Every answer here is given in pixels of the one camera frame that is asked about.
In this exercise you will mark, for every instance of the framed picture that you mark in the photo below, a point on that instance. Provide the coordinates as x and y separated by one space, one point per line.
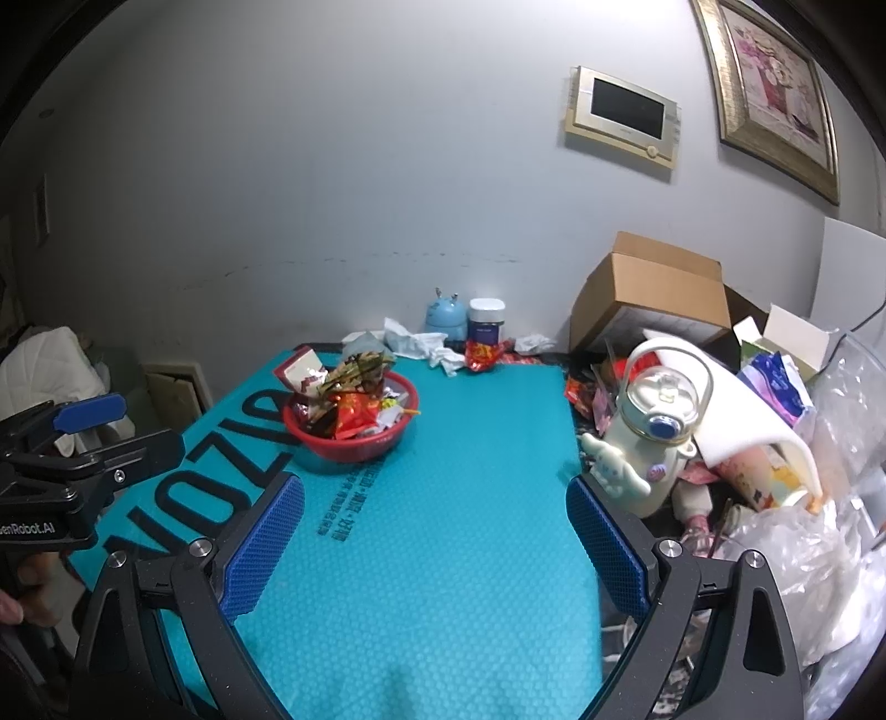
775 90

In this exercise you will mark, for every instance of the red gold snack packet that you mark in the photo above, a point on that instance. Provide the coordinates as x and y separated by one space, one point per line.
356 419

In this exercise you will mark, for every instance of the red candy packet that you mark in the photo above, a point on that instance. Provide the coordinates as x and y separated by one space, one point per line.
482 354

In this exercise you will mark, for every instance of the open white paper box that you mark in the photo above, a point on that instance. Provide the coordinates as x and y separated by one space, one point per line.
789 339

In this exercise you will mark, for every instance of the white curved sheet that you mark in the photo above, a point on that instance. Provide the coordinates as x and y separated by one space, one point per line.
747 415

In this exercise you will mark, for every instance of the dark jar with white lid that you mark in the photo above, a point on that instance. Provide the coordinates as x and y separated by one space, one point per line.
486 322

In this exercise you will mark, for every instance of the translucent plastic bag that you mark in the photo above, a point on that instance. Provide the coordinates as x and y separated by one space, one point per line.
789 581

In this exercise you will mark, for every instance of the white foam board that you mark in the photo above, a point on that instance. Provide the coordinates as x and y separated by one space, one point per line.
851 270

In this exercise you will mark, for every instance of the small crumpled white tissue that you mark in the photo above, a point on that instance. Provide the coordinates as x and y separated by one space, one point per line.
534 343
446 360

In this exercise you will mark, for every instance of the white and red snack bag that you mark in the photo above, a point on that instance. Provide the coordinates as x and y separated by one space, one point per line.
301 370

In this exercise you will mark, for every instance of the person's left hand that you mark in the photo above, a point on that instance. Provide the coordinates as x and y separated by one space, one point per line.
28 576

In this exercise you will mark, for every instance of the white quilted jacket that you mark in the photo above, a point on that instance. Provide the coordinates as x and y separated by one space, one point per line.
48 367

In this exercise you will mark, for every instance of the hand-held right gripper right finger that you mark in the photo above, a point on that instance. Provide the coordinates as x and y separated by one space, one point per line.
609 547

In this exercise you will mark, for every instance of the pile of red packets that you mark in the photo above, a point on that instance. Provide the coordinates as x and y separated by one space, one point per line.
588 391

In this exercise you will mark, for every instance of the blue round humidifier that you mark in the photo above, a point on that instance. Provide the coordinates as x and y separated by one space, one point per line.
445 318

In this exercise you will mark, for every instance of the wall intercom panel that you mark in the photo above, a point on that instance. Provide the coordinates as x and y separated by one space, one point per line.
623 121

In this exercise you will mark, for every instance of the cardboard box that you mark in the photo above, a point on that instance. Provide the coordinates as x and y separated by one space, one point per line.
650 291

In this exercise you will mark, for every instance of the blue purple packet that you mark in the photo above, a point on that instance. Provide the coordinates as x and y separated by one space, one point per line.
779 388

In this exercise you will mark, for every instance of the dark gold snack packet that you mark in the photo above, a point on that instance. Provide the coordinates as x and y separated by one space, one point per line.
356 374

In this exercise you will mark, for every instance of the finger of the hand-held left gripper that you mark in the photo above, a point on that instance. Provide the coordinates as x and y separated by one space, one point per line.
149 450
90 410

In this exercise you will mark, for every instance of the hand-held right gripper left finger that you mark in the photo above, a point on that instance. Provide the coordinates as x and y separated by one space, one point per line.
263 547

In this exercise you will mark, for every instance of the red plastic basket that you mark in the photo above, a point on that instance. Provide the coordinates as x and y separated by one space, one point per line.
346 450

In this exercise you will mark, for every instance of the teal printed mat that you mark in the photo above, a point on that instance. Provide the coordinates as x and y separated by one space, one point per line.
450 519

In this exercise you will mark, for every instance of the large crumpled white tissue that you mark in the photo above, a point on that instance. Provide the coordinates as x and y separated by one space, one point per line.
412 340

